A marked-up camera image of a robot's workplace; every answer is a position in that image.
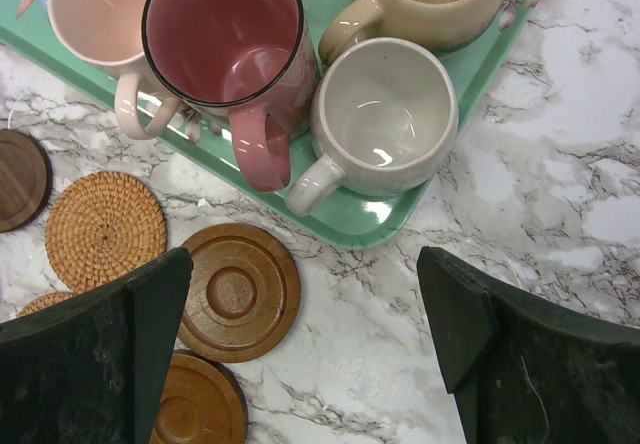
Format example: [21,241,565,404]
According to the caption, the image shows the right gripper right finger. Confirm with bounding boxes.
[417,247,639,443]

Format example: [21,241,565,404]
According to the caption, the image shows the green floral tray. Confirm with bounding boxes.
[1,0,538,250]

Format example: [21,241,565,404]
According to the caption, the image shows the brown wooden coaster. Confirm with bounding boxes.
[178,223,301,363]
[150,351,249,444]

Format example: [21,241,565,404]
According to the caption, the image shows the red floral mug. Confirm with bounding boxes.
[142,0,319,192]

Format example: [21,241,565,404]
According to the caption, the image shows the dark walnut coaster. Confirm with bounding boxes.
[1,129,53,233]

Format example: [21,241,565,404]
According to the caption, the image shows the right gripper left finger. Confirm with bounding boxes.
[1,248,193,443]

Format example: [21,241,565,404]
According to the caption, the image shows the tan beige mug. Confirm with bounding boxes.
[318,0,503,65]

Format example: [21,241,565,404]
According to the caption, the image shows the light pink mug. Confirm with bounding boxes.
[48,0,181,140]

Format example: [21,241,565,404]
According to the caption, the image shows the white speckled mug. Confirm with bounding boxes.
[286,37,459,216]

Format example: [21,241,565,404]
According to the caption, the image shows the woven rattan coaster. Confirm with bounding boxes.
[17,292,75,317]
[45,171,168,293]

